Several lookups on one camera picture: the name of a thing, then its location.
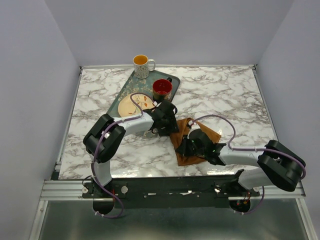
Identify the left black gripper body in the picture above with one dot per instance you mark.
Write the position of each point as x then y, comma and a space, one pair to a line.
169, 125

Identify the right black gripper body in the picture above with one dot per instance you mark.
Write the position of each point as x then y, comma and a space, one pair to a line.
193, 150

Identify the brown cloth napkin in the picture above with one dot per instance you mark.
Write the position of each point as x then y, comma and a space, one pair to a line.
213, 157

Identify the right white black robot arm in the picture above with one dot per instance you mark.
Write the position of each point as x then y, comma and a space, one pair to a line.
274, 164

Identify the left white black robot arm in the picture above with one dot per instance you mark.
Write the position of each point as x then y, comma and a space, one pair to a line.
104, 138

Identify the white mug yellow inside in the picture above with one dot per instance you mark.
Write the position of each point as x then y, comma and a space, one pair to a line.
143, 66

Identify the red black mug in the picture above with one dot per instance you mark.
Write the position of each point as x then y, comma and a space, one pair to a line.
162, 89

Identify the peach floral plate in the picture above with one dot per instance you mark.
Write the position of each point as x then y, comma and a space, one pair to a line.
127, 107

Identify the green floral tray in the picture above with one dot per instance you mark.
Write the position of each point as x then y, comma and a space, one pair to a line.
135, 85

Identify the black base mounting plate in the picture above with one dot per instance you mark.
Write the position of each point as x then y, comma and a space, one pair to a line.
178, 192

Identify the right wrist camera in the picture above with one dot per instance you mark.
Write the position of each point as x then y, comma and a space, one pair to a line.
192, 125

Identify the aluminium frame rail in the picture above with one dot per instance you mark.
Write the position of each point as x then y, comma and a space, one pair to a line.
71, 190

